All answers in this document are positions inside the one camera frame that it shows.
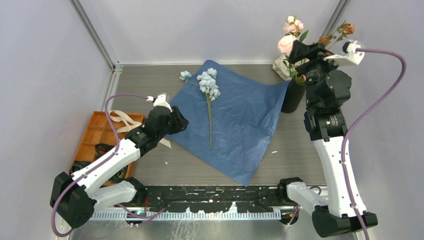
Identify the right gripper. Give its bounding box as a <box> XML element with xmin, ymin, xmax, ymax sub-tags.
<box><xmin>286</xmin><ymin>39</ymin><xmax>346</xmax><ymax>108</ymax></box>

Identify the pink rose flower stem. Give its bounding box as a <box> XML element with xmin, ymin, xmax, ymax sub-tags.
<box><xmin>276</xmin><ymin>14</ymin><xmax>310</xmax><ymax>80</ymax></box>

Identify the blue hydrangea flower stem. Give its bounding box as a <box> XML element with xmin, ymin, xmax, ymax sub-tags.
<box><xmin>196</xmin><ymin>68</ymin><xmax>221</xmax><ymax>149</ymax></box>

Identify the blue paper flower bouquet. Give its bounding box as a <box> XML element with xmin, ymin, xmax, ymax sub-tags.
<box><xmin>170</xmin><ymin>60</ymin><xmax>288</xmax><ymax>186</ymax></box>

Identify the orange rose flower stem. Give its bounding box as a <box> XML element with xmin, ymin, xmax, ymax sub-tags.
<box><xmin>318</xmin><ymin>21</ymin><xmax>355</xmax><ymax>49</ymax></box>

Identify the cream ribbon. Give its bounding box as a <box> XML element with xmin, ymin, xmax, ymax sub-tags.
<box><xmin>108</xmin><ymin>110</ymin><xmax>142</xmax><ymax>133</ymax></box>

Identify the single orange rose stem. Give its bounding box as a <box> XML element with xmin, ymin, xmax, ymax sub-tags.
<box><xmin>294</xmin><ymin>74</ymin><xmax>306</xmax><ymax>85</ymax></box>

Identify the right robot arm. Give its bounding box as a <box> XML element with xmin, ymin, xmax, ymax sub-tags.
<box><xmin>277</xmin><ymin>40</ymin><xmax>378</xmax><ymax>238</ymax></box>

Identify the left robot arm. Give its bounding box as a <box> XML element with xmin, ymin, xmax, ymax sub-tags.
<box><xmin>49</xmin><ymin>106</ymin><xmax>189</xmax><ymax>229</ymax></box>

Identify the black vase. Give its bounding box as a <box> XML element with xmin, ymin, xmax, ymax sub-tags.
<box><xmin>281</xmin><ymin>78</ymin><xmax>306</xmax><ymax>114</ymax></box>

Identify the patterned cream cloth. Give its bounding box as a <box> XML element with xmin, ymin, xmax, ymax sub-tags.
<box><xmin>272</xmin><ymin>54</ymin><xmax>297</xmax><ymax>81</ymax></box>

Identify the small blue flower sprig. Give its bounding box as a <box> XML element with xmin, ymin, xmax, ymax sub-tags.
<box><xmin>179</xmin><ymin>70</ymin><xmax>199</xmax><ymax>86</ymax></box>

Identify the rolled dark item front right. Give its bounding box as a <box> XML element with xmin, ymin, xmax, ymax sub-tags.
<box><xmin>107</xmin><ymin>166</ymin><xmax>128</xmax><ymax>184</ymax></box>

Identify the rolled dark item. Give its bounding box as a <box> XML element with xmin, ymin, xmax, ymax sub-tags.
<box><xmin>94</xmin><ymin>143</ymin><xmax>114</xmax><ymax>160</ymax></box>
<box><xmin>68</xmin><ymin>160</ymin><xmax>91</xmax><ymax>175</ymax></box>
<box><xmin>107</xmin><ymin>166</ymin><xmax>128</xmax><ymax>184</ymax></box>

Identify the rolled dark item middle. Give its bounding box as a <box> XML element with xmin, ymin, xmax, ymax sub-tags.
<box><xmin>94</xmin><ymin>143</ymin><xmax>114</xmax><ymax>160</ymax></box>

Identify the rolled dark item front left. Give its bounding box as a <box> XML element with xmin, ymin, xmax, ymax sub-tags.
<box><xmin>68</xmin><ymin>160</ymin><xmax>91</xmax><ymax>175</ymax></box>

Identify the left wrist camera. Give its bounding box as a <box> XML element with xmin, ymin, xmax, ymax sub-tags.
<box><xmin>146</xmin><ymin>93</ymin><xmax>173</xmax><ymax>112</ymax></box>

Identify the aluminium rail frame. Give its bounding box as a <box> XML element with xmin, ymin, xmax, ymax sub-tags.
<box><xmin>61</xmin><ymin>64</ymin><xmax>369</xmax><ymax>240</ymax></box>

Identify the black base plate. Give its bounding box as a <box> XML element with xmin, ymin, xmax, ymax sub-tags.
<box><xmin>122</xmin><ymin>185</ymin><xmax>300</xmax><ymax>214</ymax></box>

